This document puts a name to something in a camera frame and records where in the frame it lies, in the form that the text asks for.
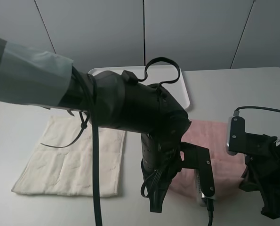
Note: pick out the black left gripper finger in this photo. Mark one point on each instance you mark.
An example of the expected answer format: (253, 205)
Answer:
(158, 196)

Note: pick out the pink towel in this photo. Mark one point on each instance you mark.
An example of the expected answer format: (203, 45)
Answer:
(227, 169)

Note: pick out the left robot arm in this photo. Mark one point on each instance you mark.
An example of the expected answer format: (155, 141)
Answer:
(108, 100)

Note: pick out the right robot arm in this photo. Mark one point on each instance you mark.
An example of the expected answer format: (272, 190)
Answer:
(262, 172)

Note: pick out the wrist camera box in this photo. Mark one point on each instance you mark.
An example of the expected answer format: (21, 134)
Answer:
(198, 159)
(236, 136)

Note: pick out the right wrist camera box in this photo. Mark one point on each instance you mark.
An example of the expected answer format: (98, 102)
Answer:
(236, 136)

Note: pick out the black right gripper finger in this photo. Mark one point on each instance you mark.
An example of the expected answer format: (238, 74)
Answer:
(271, 199)

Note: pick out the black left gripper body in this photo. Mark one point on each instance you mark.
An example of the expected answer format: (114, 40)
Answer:
(160, 158)

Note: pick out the cream white towel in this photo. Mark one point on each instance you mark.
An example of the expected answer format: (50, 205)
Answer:
(58, 170)

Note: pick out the white rectangular plastic tray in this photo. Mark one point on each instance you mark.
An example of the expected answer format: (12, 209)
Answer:
(156, 74)

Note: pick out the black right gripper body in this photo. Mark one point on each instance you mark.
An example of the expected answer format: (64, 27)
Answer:
(262, 163)

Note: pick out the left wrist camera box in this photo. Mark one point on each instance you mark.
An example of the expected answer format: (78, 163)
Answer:
(198, 159)

